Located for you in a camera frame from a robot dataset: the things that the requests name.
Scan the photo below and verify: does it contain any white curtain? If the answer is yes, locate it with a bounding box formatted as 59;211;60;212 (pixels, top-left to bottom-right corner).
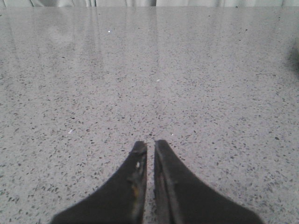
0;0;299;8

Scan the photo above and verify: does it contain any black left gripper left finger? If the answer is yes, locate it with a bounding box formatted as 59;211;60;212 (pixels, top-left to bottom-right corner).
51;141;147;224

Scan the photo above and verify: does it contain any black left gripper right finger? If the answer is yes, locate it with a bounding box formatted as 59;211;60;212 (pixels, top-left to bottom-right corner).
154;140;262;224

